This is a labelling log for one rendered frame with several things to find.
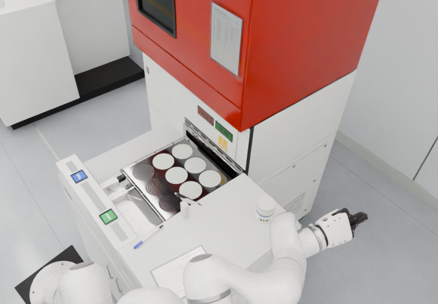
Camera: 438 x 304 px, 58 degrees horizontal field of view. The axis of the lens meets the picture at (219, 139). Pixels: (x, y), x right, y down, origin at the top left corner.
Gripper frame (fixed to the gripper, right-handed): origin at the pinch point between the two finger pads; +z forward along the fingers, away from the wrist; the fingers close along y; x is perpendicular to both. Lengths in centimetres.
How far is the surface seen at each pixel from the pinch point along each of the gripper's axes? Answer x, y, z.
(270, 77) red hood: -29, -50, -5
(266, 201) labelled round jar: -28.3, -5.2, -20.1
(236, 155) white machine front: -55, -19, -19
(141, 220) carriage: -55, -8, -66
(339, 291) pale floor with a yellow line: -85, 92, 26
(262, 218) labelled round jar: -29.0, 0.6, -23.4
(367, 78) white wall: -136, -13, 113
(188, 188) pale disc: -60, -11, -43
